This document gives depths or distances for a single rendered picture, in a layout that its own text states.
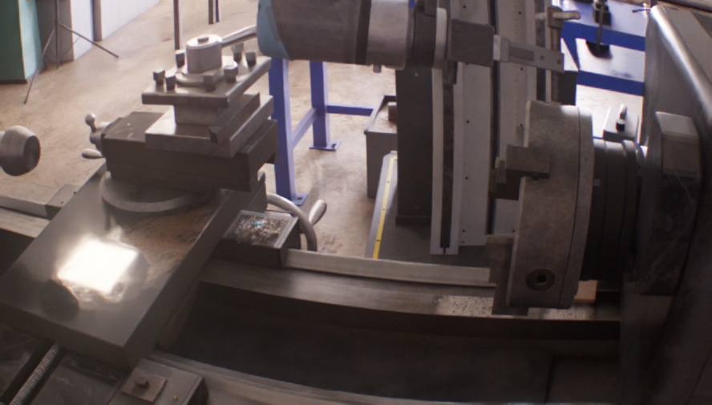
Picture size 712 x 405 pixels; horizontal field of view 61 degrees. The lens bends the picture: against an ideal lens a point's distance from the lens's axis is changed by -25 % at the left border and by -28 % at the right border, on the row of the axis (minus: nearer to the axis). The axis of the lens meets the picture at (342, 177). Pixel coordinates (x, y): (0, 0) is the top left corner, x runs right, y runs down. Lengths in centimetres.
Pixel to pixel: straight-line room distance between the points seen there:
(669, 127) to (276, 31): 45
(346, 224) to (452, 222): 87
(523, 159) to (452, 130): 124
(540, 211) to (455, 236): 139
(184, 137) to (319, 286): 30
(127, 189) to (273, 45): 54
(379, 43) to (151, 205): 55
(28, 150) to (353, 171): 231
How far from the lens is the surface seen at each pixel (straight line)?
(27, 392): 104
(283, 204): 155
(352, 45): 84
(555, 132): 83
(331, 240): 288
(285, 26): 84
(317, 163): 339
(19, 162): 119
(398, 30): 83
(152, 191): 129
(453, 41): 82
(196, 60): 119
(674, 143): 66
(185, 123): 122
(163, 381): 99
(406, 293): 120
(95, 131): 138
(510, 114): 206
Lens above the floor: 155
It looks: 28 degrees down
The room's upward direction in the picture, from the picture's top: 2 degrees counter-clockwise
